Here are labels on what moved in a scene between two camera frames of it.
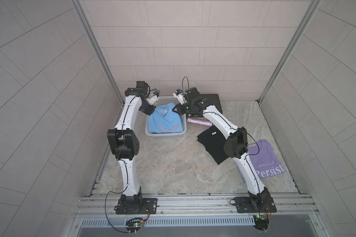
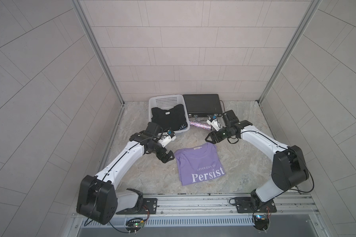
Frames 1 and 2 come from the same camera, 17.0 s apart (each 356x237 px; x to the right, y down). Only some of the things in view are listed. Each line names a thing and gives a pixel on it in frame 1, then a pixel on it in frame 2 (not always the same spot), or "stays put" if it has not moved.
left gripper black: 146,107 to 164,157
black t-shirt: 213,142 to 172,119
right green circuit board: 262,222 stays put
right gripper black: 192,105 to 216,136
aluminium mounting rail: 196,206 stays put
